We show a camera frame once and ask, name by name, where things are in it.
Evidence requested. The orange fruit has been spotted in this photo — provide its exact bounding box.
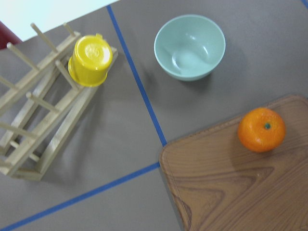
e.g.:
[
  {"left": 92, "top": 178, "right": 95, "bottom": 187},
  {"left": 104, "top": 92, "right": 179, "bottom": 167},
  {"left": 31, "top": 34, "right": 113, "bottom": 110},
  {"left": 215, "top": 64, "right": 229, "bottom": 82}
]
[{"left": 237, "top": 107, "right": 286, "bottom": 153}]

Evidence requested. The brown wooden tray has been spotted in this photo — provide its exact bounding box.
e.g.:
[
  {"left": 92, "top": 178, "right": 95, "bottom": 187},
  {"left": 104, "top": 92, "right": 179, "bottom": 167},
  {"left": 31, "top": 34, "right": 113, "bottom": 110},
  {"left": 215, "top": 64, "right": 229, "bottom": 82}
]
[{"left": 159, "top": 95, "right": 308, "bottom": 231}]

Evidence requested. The light green bowl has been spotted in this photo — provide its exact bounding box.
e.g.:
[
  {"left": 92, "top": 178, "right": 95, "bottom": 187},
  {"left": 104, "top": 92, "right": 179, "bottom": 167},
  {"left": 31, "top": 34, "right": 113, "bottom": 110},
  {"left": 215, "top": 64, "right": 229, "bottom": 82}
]
[{"left": 154, "top": 14, "right": 226, "bottom": 81}]

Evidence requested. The yellow plastic cup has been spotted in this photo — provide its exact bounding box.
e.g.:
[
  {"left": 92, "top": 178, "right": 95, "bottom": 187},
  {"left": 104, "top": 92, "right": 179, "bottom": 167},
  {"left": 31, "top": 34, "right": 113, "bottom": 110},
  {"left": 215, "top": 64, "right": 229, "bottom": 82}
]
[{"left": 68, "top": 34, "right": 114, "bottom": 87}]

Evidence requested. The wooden dish drying rack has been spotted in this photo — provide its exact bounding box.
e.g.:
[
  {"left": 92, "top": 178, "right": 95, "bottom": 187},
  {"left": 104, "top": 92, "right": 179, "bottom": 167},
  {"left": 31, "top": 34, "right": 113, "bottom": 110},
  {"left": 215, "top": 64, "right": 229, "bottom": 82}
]
[{"left": 0, "top": 22, "right": 119, "bottom": 181}]

